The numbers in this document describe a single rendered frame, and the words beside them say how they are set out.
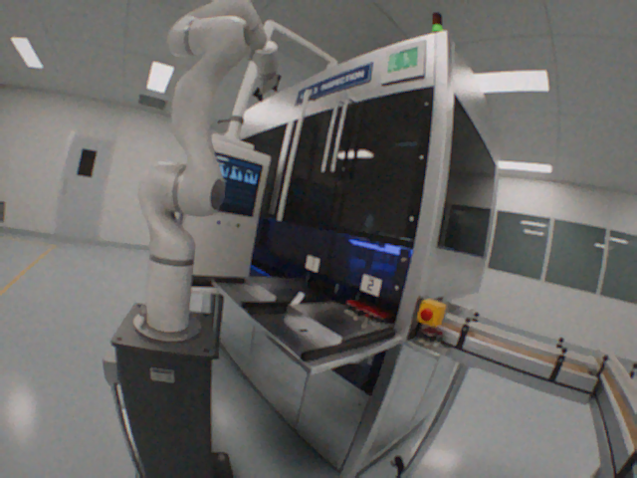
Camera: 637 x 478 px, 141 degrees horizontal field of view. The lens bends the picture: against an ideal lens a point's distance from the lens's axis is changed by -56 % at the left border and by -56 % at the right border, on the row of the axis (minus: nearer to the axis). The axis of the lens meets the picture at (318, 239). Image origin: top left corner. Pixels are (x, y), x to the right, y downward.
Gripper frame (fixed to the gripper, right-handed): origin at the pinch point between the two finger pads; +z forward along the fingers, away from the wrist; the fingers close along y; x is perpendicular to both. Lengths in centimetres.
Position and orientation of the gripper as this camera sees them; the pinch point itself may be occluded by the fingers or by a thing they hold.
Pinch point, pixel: (267, 94)
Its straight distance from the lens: 130.5
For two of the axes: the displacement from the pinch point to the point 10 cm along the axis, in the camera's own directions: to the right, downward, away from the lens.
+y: -6.6, 7.3, -1.8
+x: 7.3, 6.8, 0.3
